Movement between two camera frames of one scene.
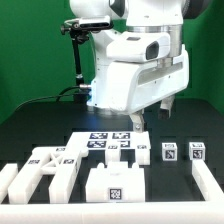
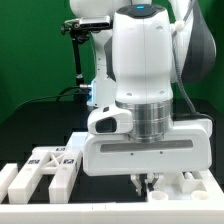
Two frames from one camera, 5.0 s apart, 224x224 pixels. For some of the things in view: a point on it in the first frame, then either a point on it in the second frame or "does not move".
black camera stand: x=80 y=29 does not move
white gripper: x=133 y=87 -> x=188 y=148
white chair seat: x=116 y=183 -> x=202 y=187
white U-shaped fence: x=208 y=211 does not move
